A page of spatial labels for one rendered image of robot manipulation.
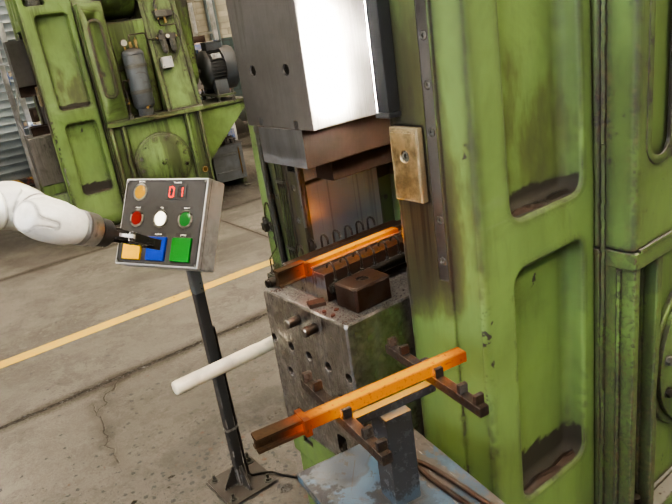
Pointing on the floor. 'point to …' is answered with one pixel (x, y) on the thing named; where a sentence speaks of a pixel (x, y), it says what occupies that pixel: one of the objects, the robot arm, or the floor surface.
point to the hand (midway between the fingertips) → (150, 243)
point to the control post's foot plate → (232, 492)
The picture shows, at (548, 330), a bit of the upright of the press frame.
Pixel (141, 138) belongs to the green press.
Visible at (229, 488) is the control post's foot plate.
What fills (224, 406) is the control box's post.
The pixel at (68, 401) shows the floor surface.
